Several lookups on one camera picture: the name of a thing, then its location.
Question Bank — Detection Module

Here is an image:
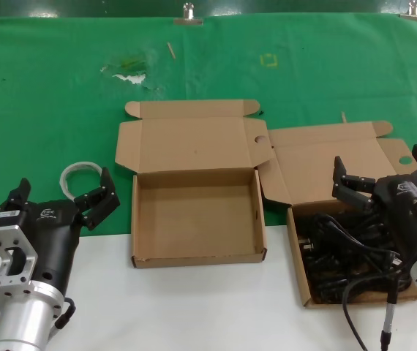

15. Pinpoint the metal binder clip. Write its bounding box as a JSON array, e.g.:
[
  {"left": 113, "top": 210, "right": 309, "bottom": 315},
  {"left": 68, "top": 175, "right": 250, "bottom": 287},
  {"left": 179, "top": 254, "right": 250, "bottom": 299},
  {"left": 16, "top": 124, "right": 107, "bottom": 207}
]
[
  {"left": 400, "top": 0, "right": 417, "bottom": 21},
  {"left": 173, "top": 1, "right": 204, "bottom": 26}
]

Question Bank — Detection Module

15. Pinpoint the black power cable with tie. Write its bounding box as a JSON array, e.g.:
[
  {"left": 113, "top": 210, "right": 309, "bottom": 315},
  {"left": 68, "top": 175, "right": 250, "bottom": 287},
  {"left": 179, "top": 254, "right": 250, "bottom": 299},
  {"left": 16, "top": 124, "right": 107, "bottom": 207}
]
[{"left": 298, "top": 210, "right": 403, "bottom": 268}]

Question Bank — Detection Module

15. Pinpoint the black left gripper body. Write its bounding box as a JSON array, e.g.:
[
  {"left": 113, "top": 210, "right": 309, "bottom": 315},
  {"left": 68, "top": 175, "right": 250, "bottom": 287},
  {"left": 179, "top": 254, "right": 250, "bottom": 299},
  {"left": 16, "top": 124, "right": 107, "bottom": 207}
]
[{"left": 0, "top": 199, "right": 86, "bottom": 293}]

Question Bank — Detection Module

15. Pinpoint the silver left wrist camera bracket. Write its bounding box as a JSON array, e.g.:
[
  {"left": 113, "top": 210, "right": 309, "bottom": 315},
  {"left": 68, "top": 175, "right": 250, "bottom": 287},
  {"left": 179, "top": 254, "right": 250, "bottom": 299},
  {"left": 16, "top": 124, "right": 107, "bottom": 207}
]
[{"left": 0, "top": 224, "right": 38, "bottom": 293}]

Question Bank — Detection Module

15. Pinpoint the open cardboard box round hole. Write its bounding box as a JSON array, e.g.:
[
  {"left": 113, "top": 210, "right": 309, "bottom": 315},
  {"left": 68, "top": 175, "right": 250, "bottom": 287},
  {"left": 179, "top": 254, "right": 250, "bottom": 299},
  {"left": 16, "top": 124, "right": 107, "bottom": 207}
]
[{"left": 115, "top": 99, "right": 277, "bottom": 270}]

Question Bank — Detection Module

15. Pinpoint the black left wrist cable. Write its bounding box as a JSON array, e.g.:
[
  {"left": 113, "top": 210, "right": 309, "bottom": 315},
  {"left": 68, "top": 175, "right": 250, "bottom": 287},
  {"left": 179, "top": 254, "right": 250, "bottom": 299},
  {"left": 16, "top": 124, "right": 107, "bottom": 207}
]
[{"left": 55, "top": 297, "right": 77, "bottom": 330}]

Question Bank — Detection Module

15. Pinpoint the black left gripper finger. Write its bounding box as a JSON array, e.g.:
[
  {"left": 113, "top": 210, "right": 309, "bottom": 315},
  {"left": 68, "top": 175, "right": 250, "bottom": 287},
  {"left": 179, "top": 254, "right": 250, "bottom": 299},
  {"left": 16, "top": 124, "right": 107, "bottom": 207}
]
[
  {"left": 5, "top": 178, "right": 32, "bottom": 212},
  {"left": 73, "top": 167, "right": 121, "bottom": 231}
]

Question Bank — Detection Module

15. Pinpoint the open cardboard box oval hole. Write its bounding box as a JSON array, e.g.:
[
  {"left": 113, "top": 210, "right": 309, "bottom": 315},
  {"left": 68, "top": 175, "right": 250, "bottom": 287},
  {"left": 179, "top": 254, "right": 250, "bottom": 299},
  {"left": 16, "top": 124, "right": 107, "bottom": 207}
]
[{"left": 258, "top": 120, "right": 417, "bottom": 310}]

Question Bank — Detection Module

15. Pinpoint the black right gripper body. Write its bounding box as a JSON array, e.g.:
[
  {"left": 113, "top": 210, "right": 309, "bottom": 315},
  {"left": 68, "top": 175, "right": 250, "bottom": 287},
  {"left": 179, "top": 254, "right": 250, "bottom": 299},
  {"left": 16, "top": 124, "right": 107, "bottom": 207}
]
[{"left": 371, "top": 171, "right": 417, "bottom": 259}]

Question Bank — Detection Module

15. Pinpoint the green table cloth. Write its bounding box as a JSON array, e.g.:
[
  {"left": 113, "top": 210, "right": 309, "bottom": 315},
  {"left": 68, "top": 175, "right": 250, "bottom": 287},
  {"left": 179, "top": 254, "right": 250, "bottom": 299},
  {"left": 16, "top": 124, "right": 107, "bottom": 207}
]
[{"left": 0, "top": 12, "right": 417, "bottom": 238}]

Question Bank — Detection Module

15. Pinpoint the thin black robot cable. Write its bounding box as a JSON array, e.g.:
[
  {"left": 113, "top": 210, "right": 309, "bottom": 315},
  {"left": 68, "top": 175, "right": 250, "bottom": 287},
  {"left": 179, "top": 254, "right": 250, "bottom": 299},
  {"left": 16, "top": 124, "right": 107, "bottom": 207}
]
[{"left": 341, "top": 273, "right": 366, "bottom": 351}]

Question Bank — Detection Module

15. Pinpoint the clear tape roll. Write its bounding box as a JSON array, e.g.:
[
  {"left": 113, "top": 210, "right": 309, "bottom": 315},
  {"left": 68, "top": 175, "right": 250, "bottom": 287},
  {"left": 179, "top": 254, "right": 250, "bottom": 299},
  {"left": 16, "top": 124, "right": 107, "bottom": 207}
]
[{"left": 59, "top": 161, "right": 103, "bottom": 200}]

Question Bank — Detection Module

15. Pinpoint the black cable with silver connector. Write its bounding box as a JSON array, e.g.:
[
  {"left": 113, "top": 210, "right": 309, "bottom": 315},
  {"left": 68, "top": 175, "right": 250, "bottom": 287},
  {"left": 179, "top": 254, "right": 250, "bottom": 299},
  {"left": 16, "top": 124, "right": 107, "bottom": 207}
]
[{"left": 377, "top": 272, "right": 405, "bottom": 351}]

